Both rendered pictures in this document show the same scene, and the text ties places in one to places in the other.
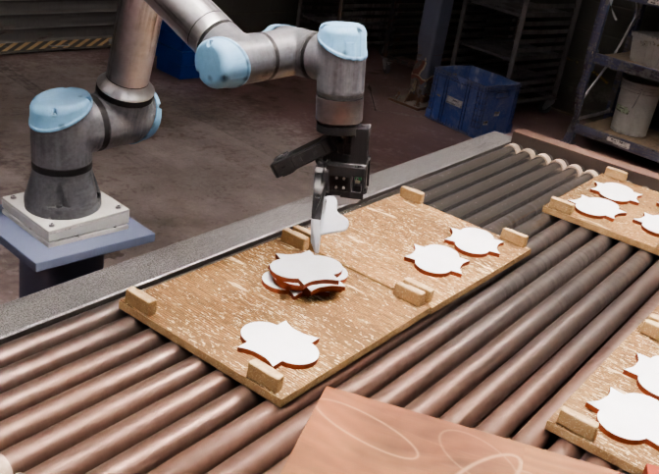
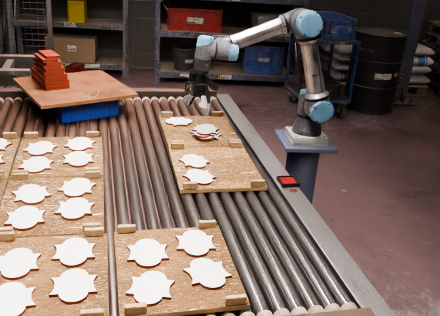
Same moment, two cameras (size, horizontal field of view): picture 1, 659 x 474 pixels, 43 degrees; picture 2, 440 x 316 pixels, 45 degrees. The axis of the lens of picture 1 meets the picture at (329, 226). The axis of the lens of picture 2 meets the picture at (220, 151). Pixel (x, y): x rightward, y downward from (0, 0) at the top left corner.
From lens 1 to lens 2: 3.42 m
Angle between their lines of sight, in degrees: 114
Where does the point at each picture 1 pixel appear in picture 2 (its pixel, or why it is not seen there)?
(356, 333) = (171, 132)
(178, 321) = (205, 118)
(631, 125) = not seen: outside the picture
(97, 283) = (241, 121)
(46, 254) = (280, 131)
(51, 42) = not seen: outside the picture
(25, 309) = (235, 112)
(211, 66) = not seen: hidden behind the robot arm
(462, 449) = (101, 95)
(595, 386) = (97, 148)
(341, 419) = (127, 91)
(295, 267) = (207, 127)
